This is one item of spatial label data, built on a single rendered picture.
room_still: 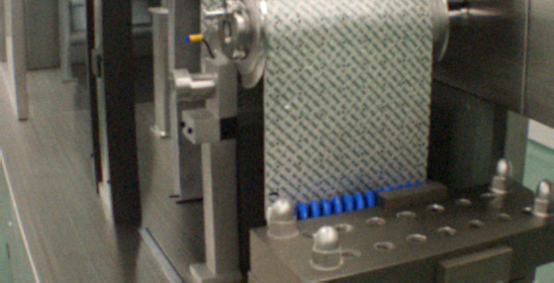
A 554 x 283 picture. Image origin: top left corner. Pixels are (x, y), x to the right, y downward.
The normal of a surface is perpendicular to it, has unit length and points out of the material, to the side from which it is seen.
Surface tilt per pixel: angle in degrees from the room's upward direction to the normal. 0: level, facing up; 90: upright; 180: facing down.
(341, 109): 90
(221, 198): 90
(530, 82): 90
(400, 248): 0
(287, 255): 0
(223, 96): 90
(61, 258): 0
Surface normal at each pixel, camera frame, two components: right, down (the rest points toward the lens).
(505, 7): -0.92, 0.11
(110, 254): 0.00, -0.96
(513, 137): 0.40, 0.26
